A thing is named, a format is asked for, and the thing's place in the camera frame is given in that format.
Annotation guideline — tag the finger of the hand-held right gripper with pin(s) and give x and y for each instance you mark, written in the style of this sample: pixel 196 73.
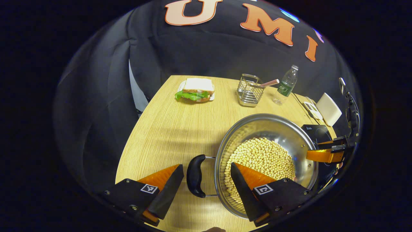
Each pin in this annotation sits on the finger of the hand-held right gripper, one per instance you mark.
pixel 325 154

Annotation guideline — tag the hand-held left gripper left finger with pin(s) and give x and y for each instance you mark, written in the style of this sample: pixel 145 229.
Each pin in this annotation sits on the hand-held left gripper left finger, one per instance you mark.
pixel 167 196

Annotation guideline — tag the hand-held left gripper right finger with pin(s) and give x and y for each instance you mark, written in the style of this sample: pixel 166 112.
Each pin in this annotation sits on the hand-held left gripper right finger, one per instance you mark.
pixel 244 196

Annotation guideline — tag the black induction cooktop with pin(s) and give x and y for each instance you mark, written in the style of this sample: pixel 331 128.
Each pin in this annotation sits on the black induction cooktop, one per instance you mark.
pixel 317 132

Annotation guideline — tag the stainless steel pot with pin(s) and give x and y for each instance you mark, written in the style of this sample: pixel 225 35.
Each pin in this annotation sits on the stainless steel pot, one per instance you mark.
pixel 273 129

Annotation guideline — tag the white toaster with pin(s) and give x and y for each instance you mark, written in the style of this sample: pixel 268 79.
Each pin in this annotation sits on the white toaster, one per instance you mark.
pixel 329 109

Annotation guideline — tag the pile of soybeans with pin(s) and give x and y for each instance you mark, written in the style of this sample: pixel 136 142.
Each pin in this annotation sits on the pile of soybeans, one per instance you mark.
pixel 260 158

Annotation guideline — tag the white divided bean dish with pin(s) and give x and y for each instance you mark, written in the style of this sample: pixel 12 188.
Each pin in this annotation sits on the white divided bean dish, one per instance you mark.
pixel 312 109

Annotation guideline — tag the clear plastic water bottle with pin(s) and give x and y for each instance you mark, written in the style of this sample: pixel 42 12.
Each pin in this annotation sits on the clear plastic water bottle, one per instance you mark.
pixel 285 87

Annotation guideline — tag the white sandwich plate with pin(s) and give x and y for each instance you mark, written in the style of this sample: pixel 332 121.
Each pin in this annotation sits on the white sandwich plate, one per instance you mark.
pixel 181 87

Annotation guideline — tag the sandwich with lettuce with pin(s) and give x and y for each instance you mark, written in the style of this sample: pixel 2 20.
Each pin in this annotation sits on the sandwich with lettuce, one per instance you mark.
pixel 196 88

